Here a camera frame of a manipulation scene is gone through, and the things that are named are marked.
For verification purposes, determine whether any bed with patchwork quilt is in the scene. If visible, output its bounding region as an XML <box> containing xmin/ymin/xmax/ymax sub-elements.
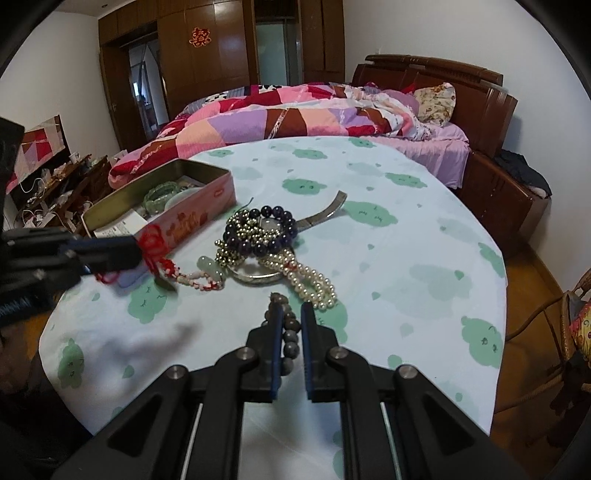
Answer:
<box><xmin>390</xmin><ymin>121</ymin><xmax>472</xmax><ymax>190</ymax></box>

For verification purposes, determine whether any floral pillow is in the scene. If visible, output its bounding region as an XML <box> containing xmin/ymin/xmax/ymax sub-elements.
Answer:
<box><xmin>412</xmin><ymin>83</ymin><xmax>457</xmax><ymax>125</ymax></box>

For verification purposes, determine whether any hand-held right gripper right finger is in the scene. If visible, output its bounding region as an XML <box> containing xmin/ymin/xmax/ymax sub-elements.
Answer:
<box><xmin>300</xmin><ymin>302</ymin><xmax>532</xmax><ymax>480</ymax></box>

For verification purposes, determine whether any wooden nightstand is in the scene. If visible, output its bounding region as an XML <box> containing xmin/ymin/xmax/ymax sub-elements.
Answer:
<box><xmin>455</xmin><ymin>150</ymin><xmax>551</xmax><ymax>259</ymax></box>

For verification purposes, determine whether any brown wooden bead bracelet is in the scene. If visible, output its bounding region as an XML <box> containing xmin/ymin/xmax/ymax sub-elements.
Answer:
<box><xmin>263</xmin><ymin>292</ymin><xmax>304</xmax><ymax>371</ymax></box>

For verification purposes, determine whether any green jade bracelet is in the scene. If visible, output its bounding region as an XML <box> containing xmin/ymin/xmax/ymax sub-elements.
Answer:
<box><xmin>143</xmin><ymin>182</ymin><xmax>186</xmax><ymax>216</ymax></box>

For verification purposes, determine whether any gold bead chain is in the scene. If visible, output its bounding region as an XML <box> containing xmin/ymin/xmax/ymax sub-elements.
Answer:
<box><xmin>215</xmin><ymin>211</ymin><xmax>296</xmax><ymax>269</ymax></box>

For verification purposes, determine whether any silver bangle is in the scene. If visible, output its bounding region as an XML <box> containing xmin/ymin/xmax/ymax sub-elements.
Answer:
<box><xmin>228</xmin><ymin>257</ymin><xmax>285</xmax><ymax>288</ymax></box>

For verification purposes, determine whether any cluttered wooden dresser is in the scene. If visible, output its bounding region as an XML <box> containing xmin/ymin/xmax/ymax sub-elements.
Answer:
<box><xmin>4</xmin><ymin>152</ymin><xmax>114</xmax><ymax>232</ymax></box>

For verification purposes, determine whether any dresser mirror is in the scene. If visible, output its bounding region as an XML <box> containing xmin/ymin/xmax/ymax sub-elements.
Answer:
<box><xmin>6</xmin><ymin>115</ymin><xmax>71</xmax><ymax>195</ymax></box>

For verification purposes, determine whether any patchwork quilt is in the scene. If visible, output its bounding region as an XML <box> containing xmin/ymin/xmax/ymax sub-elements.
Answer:
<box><xmin>108</xmin><ymin>82</ymin><xmax>432</xmax><ymax>188</ymax></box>

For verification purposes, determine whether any dark purple bead bracelet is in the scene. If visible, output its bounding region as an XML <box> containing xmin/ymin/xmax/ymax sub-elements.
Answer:
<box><xmin>223</xmin><ymin>205</ymin><xmax>299</xmax><ymax>259</ymax></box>

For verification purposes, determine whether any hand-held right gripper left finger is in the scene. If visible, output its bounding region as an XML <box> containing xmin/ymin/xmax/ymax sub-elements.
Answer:
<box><xmin>51</xmin><ymin>305</ymin><xmax>284</xmax><ymax>480</ymax></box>

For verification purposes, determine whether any white pearl necklace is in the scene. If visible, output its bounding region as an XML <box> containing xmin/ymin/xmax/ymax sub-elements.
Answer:
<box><xmin>257</xmin><ymin>248</ymin><xmax>339</xmax><ymax>311</ymax></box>

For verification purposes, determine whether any white paper card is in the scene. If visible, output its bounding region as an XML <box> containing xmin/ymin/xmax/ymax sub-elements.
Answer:
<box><xmin>95</xmin><ymin>217</ymin><xmax>149</xmax><ymax>239</ymax></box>

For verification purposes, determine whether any silver metal band watch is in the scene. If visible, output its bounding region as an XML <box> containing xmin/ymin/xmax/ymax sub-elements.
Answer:
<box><xmin>294</xmin><ymin>190</ymin><xmax>348</xmax><ymax>232</ymax></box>

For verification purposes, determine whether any dark clothes pile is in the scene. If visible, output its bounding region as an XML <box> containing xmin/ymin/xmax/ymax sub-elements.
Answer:
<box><xmin>494</xmin><ymin>150</ymin><xmax>553</xmax><ymax>199</ymax></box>

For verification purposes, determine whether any red knotted cord necklace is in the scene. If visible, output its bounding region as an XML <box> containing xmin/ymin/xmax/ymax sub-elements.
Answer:
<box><xmin>95</xmin><ymin>224</ymin><xmax>228</xmax><ymax>292</ymax></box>

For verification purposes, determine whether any pink tin box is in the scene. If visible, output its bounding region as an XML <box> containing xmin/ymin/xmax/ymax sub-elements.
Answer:
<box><xmin>81</xmin><ymin>159</ymin><xmax>237</xmax><ymax>250</ymax></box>

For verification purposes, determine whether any brown wooden wardrobe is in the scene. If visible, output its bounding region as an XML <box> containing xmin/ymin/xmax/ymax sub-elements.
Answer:
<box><xmin>98</xmin><ymin>0</ymin><xmax>347</xmax><ymax>149</ymax></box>

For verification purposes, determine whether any wooden bed headboard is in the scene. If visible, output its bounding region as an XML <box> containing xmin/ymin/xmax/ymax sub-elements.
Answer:
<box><xmin>351</xmin><ymin>54</ymin><xmax>519</xmax><ymax>154</ymax></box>

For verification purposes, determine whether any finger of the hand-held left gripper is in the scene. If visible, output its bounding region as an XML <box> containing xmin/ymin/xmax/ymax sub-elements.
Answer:
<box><xmin>4</xmin><ymin>227</ymin><xmax>85</xmax><ymax>251</ymax></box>
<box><xmin>64</xmin><ymin>235</ymin><xmax>144</xmax><ymax>275</ymax></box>

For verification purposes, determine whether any wicker chair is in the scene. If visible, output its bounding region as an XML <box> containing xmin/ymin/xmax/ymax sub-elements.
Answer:
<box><xmin>503</xmin><ymin>270</ymin><xmax>591</xmax><ymax>416</ymax></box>

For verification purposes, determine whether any colourful floral cushion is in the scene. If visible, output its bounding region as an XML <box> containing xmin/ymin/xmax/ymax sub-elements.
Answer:
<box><xmin>569</xmin><ymin>299</ymin><xmax>591</xmax><ymax>357</ymax></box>

